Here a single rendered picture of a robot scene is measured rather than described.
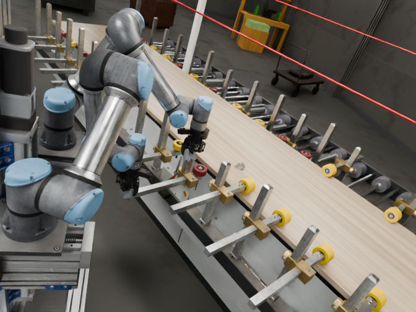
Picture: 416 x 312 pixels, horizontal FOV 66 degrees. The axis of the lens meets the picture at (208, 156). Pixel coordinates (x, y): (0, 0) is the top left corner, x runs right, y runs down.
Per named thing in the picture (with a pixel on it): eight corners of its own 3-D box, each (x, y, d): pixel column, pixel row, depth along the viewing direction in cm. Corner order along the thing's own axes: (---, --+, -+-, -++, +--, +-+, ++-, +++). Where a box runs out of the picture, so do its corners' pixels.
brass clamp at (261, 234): (259, 241, 141) (263, 233, 139) (238, 220, 149) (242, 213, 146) (267, 236, 146) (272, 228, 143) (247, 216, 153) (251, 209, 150)
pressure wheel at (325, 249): (328, 249, 138) (311, 244, 144) (329, 267, 139) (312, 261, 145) (335, 244, 142) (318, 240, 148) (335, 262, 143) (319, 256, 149)
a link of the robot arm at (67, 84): (45, 103, 139) (120, 4, 118) (59, 90, 152) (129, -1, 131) (69, 121, 143) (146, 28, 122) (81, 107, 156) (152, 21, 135)
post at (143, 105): (134, 149, 214) (145, 86, 191) (130, 145, 216) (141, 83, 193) (140, 148, 217) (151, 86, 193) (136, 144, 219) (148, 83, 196)
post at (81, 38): (77, 86, 270) (80, 28, 246) (75, 84, 272) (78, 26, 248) (81, 86, 272) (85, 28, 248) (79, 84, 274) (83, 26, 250)
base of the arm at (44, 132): (34, 148, 134) (34, 127, 129) (43, 130, 146) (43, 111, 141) (73, 152, 138) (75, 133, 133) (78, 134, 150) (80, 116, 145)
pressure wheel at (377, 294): (357, 293, 131) (367, 312, 129) (375, 290, 125) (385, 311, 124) (363, 286, 135) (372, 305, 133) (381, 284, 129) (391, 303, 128)
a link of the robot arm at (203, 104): (196, 92, 147) (214, 97, 149) (190, 113, 153) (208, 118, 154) (195, 99, 141) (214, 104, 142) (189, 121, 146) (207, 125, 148)
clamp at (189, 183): (189, 189, 175) (190, 181, 172) (174, 174, 183) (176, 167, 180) (196, 186, 179) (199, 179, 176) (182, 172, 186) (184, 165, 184)
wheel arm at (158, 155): (116, 169, 172) (117, 163, 170) (113, 165, 174) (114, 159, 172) (181, 156, 201) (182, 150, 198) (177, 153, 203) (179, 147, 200)
